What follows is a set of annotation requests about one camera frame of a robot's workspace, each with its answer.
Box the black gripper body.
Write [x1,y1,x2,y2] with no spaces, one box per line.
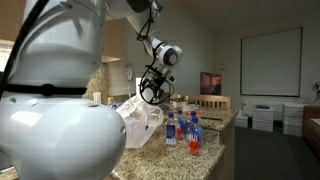
[148,73,167,92]

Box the translucent plastic shopping bag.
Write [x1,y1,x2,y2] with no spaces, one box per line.
[115,94,165,149]

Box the wooden dining chair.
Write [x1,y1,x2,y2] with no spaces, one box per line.
[169,93,184,101]
[186,94,232,112]

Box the white round bowl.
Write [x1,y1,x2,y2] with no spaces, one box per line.
[169,99,188,110]

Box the flat translucent dish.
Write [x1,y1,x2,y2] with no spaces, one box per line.
[182,104,201,112]

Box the dark framed reddish picture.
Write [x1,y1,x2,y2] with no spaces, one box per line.
[199,71,223,96]

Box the small white storage box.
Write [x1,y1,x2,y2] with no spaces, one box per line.
[234,109,249,129]

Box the white drawer unit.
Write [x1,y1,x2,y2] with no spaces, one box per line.
[282,102,306,137]

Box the green house plant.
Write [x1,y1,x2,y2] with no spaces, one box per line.
[311,81,320,101]

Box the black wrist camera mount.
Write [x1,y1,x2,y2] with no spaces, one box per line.
[143,64,168,79]

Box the white wall phone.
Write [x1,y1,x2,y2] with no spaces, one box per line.
[125,63,135,81]

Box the wooden wall cabinet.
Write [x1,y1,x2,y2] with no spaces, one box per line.
[0,0,128,64]

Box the wall whiteboard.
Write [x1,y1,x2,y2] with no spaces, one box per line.
[239,26,304,98]

